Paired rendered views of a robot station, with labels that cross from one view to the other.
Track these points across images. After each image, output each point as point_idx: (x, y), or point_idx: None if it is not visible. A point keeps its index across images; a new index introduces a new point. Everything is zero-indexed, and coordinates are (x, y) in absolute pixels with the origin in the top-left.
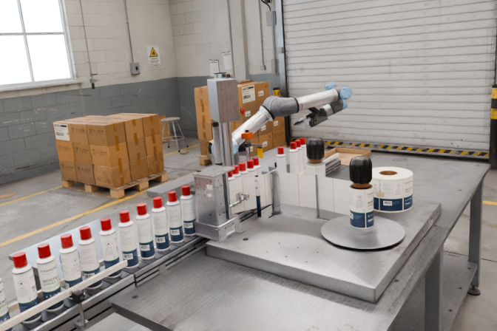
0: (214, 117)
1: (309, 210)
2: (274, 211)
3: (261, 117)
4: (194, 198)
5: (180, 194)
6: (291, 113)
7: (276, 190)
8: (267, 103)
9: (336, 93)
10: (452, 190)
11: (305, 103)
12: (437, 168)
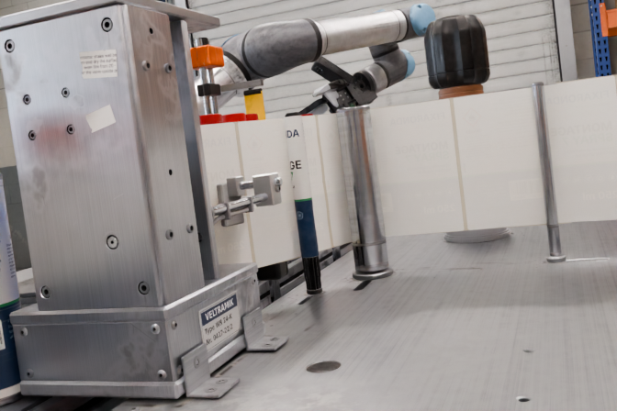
0: None
1: (490, 254)
2: (369, 267)
3: (218, 80)
4: None
5: None
6: (301, 58)
7: (373, 179)
8: (229, 44)
9: (401, 16)
10: None
11: (335, 34)
12: None
